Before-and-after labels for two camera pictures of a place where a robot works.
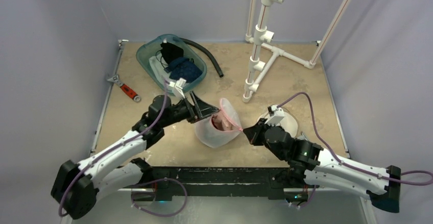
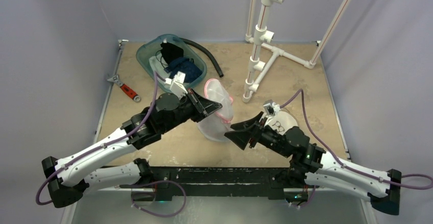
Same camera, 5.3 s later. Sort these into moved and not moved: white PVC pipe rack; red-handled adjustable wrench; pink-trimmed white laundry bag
Moved: pink-trimmed white laundry bag
Not moved: red-handled adjustable wrench; white PVC pipe rack
